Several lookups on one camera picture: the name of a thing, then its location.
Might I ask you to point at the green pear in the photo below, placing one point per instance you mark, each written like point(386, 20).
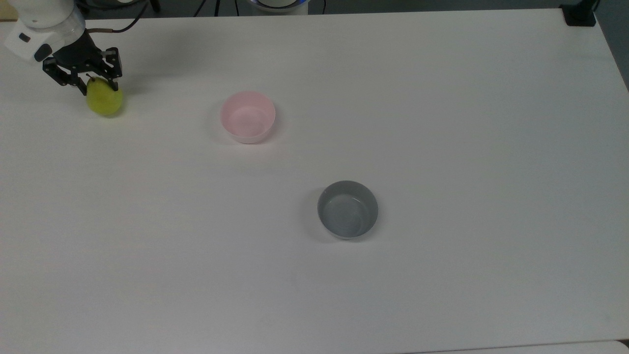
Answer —
point(105, 101)

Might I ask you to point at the black tripod leg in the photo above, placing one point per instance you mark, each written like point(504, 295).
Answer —
point(155, 6)

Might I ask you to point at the pink plastic bowl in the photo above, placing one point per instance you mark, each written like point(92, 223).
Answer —
point(248, 118)

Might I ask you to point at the black clamp mount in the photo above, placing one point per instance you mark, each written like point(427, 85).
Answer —
point(580, 17)

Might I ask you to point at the gray plastic bowl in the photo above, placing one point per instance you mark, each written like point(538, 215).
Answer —
point(347, 211)

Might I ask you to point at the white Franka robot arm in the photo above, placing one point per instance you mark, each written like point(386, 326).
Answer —
point(44, 12)

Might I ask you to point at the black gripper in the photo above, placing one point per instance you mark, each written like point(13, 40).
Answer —
point(83, 54)

